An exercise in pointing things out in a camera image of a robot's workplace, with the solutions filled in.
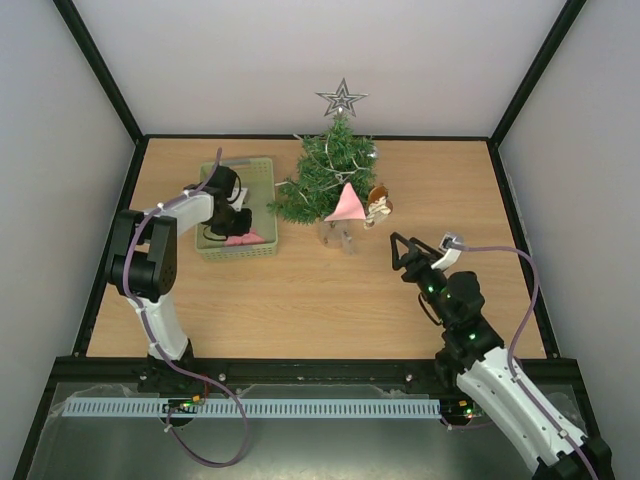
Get white slotted cable duct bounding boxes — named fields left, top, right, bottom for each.
left=62, top=397, right=441, bottom=419

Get purple loop cable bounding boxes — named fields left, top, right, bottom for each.
left=162, top=384, right=250, bottom=466

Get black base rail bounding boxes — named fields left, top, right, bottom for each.
left=49, top=355, right=581, bottom=396

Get pink felt triangle ornament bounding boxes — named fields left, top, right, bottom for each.
left=324, top=182, right=366, bottom=222

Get small green christmas tree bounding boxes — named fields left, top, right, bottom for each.
left=268, top=114, right=377, bottom=254

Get silver star ornament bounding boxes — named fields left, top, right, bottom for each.
left=315, top=78, right=369, bottom=118

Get pink ornaments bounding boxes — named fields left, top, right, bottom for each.
left=224, top=229, right=265, bottom=247

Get green plastic basket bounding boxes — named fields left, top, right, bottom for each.
left=195, top=157, right=278, bottom=261

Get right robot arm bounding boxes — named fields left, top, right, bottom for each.
left=390, top=232, right=613, bottom=479

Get brown gingerbread ornament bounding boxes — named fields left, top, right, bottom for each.
left=364, top=184, right=393, bottom=229

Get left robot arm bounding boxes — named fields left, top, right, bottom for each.
left=106, top=163, right=252, bottom=385

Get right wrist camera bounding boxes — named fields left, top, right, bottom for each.
left=431, top=232, right=466, bottom=272

